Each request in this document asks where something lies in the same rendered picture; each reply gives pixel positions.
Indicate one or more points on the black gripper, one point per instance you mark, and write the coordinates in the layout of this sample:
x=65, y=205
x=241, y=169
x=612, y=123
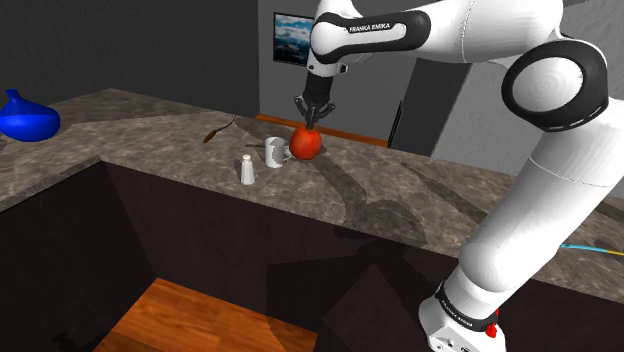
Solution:
x=317, y=90

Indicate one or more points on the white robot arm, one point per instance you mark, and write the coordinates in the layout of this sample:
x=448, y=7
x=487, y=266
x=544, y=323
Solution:
x=546, y=195

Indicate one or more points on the red apple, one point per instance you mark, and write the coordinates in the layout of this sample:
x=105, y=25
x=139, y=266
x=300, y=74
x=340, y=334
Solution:
x=305, y=142

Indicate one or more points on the white mug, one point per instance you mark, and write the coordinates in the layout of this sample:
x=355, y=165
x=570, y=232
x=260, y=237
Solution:
x=273, y=152

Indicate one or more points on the white salt shaker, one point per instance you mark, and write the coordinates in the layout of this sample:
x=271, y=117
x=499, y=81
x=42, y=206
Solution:
x=247, y=173

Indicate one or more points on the dark door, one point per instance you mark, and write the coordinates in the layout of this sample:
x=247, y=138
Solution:
x=429, y=107

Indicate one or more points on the blue vase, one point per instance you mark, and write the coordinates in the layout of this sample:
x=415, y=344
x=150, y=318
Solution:
x=29, y=121

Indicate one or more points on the cyan and yellow pen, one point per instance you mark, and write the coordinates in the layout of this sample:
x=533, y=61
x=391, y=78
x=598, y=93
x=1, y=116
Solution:
x=585, y=248

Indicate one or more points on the framed sky wall picture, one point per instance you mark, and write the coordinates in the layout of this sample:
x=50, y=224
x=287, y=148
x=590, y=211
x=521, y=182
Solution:
x=291, y=41

